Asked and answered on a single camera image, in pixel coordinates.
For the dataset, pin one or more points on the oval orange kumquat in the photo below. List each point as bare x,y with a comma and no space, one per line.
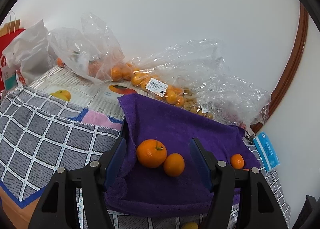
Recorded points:
174,165

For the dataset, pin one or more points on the orange tangerine with stem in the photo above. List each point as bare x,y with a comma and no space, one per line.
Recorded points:
151,153

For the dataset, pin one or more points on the clear bag of oranges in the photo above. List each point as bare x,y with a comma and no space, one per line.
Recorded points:
93,53

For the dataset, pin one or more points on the bumpy orange tangerine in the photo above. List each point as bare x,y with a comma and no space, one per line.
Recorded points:
237,161

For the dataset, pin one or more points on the fruit printed carton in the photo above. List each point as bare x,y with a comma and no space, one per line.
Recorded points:
100,98

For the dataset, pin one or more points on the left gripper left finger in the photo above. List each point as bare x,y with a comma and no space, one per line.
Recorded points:
57,205

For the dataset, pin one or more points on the white plastic bag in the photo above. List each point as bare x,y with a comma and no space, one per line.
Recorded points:
30,53

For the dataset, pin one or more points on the purple towel covered tray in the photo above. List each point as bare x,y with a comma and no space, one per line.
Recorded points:
158,177

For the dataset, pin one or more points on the clear bag red fruits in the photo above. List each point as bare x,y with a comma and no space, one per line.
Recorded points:
234,101

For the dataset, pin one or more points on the clear bag of kumquats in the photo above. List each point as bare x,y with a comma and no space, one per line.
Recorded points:
177,74

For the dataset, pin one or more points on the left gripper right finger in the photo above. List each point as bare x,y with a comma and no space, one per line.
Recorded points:
258,208

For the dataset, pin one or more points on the blue tissue pack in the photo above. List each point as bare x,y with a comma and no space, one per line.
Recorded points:
266,151

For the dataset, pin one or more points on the brown wooden door frame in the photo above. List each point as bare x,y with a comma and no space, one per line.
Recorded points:
293,62

